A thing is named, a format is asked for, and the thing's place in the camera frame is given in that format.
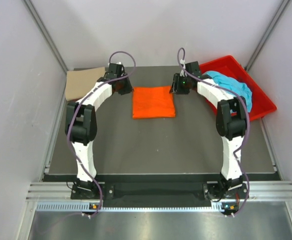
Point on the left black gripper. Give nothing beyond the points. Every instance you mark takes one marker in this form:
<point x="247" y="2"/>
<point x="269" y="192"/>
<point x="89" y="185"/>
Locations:
<point x="129" y="88"/>

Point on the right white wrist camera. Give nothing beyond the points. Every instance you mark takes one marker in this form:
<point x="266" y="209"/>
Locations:
<point x="192" y="67"/>

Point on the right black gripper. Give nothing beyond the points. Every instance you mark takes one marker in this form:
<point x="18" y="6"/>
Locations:
<point x="175" y="88"/>

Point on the grey slotted cable duct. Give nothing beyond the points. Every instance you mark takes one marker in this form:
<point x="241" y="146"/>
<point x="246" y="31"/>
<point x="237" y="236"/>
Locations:
<point x="91" y="207"/>

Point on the orange t shirt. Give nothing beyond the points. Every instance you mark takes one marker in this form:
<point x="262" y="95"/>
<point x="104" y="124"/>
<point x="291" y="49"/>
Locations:
<point x="152" y="102"/>

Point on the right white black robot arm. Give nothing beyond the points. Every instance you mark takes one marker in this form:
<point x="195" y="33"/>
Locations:
<point x="231" y="125"/>

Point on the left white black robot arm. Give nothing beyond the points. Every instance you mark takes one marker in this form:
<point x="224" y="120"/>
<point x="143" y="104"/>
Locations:
<point x="81" y="130"/>

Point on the folded beige t shirt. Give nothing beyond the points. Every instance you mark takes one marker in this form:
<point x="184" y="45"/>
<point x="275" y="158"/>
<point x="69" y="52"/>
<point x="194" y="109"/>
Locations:
<point x="80" y="82"/>

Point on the aluminium frame rail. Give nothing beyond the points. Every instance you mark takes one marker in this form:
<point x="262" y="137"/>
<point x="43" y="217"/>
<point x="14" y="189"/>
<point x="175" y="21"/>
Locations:
<point x="261" y="191"/>

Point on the blue t shirt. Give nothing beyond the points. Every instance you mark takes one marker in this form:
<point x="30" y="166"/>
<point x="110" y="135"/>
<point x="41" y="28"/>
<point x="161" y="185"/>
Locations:
<point x="232" y="84"/>

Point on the red plastic bin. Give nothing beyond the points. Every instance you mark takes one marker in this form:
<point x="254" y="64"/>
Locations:
<point x="228" y="65"/>

